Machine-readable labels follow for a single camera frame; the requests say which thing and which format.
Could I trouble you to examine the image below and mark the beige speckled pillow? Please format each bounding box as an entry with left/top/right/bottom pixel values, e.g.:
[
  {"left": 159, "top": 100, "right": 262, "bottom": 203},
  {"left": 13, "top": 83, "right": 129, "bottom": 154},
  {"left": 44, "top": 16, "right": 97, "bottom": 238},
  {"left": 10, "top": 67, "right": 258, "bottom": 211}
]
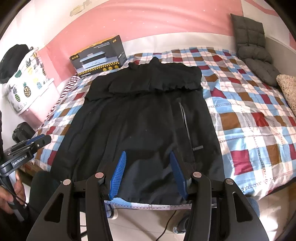
[{"left": 276, "top": 74, "right": 296, "bottom": 114}]

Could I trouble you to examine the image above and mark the black bag on shelf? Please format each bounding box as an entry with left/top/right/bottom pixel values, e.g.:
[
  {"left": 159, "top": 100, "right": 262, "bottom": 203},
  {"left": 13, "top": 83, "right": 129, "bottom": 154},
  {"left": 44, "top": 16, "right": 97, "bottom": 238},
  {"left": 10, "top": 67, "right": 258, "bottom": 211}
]
[{"left": 0, "top": 44, "right": 29, "bottom": 84}]

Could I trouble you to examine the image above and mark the dark grey quilted floor chair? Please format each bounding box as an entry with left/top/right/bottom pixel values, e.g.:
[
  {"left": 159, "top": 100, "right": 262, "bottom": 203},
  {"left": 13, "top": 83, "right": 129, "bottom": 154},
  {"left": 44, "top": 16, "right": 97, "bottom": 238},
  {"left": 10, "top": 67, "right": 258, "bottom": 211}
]
[{"left": 230, "top": 14, "right": 280, "bottom": 87}]

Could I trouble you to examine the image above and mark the pineapple print white cloth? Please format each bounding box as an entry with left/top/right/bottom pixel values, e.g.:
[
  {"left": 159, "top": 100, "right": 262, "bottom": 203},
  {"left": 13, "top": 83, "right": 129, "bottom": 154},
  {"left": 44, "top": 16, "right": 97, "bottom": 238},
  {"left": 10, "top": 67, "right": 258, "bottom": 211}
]
[{"left": 2, "top": 48, "right": 54, "bottom": 115}]

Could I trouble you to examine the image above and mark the checkered patchwork bed quilt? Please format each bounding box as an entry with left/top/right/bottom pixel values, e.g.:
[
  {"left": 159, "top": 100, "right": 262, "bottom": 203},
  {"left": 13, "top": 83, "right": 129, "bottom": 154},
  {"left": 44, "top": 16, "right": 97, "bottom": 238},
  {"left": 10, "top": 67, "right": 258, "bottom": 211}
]
[{"left": 32, "top": 47, "right": 296, "bottom": 211}]

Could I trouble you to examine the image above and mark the red white striped cloth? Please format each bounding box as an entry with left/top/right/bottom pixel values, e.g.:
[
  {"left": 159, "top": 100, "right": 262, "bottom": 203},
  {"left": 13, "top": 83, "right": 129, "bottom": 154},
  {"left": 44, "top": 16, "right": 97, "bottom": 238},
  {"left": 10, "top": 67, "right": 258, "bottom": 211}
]
[{"left": 40, "top": 76, "right": 84, "bottom": 128}]

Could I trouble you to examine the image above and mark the large black garment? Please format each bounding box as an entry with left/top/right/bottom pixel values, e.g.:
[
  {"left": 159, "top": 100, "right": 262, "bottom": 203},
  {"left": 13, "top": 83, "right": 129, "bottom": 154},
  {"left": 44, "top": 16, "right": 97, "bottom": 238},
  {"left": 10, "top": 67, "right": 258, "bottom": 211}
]
[{"left": 51, "top": 57, "right": 225, "bottom": 205}]

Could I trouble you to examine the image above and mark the person's left hand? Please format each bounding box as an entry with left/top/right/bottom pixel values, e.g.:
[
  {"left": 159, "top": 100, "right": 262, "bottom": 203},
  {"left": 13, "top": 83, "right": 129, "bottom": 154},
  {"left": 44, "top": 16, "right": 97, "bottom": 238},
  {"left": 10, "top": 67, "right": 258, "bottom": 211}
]
[{"left": 0, "top": 170, "right": 27, "bottom": 215}]

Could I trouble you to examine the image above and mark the black cable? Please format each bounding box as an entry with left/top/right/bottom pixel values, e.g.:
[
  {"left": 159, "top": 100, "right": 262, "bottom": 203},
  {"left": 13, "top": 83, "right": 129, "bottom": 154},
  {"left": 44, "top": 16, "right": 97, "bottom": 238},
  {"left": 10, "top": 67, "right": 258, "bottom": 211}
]
[{"left": 155, "top": 209, "right": 178, "bottom": 241}]

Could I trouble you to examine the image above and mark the black cooker appliance box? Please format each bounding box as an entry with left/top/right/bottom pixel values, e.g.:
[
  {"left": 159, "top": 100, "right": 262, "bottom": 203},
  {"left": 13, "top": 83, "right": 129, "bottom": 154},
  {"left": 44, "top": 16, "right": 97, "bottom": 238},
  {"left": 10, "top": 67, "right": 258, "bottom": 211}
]
[{"left": 69, "top": 35, "right": 126, "bottom": 77}]

